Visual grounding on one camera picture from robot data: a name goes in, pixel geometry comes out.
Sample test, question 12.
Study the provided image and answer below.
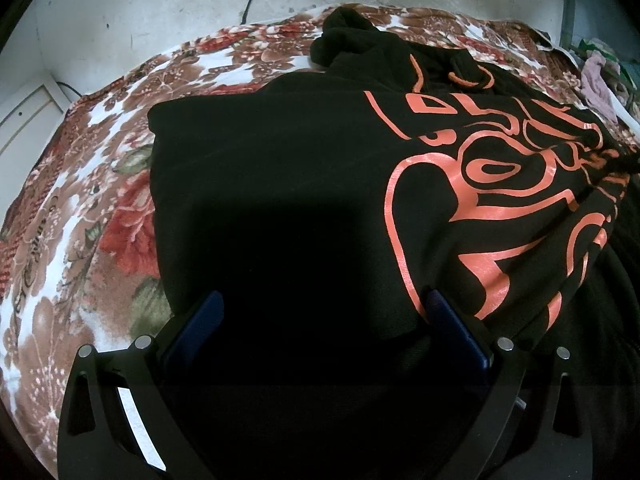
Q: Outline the white door panel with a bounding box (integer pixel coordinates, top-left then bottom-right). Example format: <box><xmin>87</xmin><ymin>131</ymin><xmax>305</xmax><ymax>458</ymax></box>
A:
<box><xmin>0</xmin><ymin>76</ymin><xmax>72</xmax><ymax>163</ymax></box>

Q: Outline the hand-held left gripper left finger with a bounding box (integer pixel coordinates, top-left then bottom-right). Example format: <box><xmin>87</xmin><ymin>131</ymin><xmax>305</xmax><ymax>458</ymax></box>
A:
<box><xmin>56</xmin><ymin>290</ymin><xmax>226</xmax><ymax>480</ymax></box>

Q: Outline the pink cloth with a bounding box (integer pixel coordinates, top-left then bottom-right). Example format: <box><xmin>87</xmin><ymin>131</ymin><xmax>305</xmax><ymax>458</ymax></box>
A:
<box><xmin>580</xmin><ymin>54</ymin><xmax>622</xmax><ymax>122</ymax></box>

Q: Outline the black garment with orange print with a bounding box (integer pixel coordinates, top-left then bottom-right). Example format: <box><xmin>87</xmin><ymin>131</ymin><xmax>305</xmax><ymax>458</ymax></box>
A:
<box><xmin>147</xmin><ymin>7</ymin><xmax>640</xmax><ymax>480</ymax></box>

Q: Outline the floral brown and white blanket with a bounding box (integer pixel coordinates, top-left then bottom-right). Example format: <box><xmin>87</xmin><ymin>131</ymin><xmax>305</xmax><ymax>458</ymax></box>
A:
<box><xmin>0</xmin><ymin>2</ymin><xmax>640</xmax><ymax>461</ymax></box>

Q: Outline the short black cable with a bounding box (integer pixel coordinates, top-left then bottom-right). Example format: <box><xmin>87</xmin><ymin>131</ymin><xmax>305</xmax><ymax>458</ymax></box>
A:
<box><xmin>54</xmin><ymin>79</ymin><xmax>85</xmax><ymax>100</ymax></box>

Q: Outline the pile of mixed clothes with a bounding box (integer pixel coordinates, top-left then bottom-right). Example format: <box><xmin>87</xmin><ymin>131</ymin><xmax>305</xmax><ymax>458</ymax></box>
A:
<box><xmin>570</xmin><ymin>35</ymin><xmax>640</xmax><ymax>133</ymax></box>

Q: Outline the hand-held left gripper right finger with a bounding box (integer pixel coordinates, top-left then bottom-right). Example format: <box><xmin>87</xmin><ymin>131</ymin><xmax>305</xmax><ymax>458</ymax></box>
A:
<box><xmin>425</xmin><ymin>289</ymin><xmax>594</xmax><ymax>480</ymax></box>

